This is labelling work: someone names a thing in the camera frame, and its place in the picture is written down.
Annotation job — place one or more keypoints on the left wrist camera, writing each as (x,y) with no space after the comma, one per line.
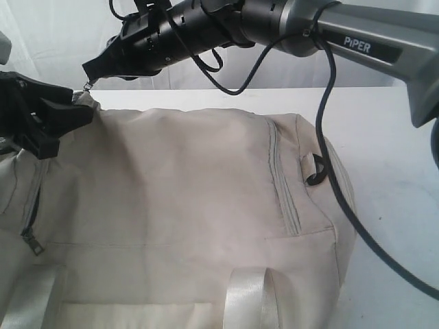
(5,48)

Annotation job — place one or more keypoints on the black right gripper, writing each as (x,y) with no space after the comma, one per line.
(142,48)

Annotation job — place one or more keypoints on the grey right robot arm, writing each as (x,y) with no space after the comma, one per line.
(401,44)

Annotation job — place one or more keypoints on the cream fabric duffel bag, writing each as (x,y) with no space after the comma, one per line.
(213,218)

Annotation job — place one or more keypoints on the white backdrop curtain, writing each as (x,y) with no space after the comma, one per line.
(52,39)

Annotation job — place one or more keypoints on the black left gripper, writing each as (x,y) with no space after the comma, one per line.
(38,132)

